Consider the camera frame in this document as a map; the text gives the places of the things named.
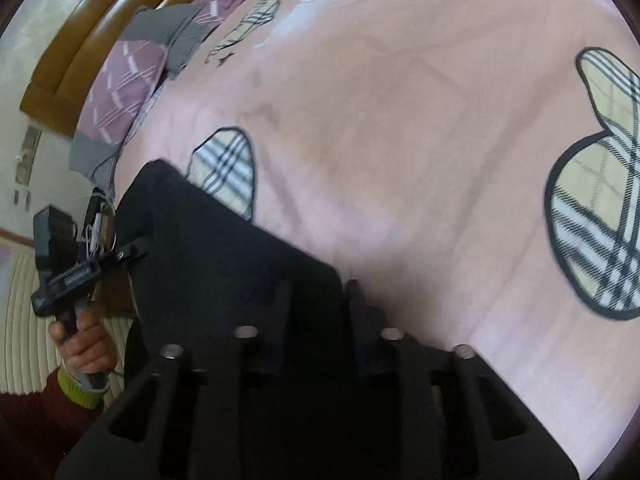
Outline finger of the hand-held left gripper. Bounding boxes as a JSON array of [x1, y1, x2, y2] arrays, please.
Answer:
[[97, 239, 150, 273]]

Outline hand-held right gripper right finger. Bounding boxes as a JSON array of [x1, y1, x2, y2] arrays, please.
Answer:
[[344, 279, 582, 480]]

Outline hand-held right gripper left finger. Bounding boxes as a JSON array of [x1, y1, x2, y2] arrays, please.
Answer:
[[57, 280, 294, 480]]

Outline black pants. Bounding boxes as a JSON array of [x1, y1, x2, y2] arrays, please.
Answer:
[[114, 159, 371, 411]]

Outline person's left forearm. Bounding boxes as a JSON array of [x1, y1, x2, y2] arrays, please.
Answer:
[[0, 366, 107, 480]]

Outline person's left hand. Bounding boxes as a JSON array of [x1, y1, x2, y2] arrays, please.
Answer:
[[47, 305, 119, 387]]

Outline white ribbed mattress edge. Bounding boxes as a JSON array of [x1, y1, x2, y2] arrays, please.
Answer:
[[0, 246, 137, 397]]

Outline pink plaid-print bed sheet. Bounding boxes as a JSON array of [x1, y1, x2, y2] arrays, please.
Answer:
[[75, 0, 640, 476]]

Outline brown wooden headboard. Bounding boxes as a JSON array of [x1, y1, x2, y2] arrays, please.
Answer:
[[20, 0, 241, 137]]

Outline wall switch panel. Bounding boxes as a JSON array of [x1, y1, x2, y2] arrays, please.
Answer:
[[14, 124, 45, 186]]

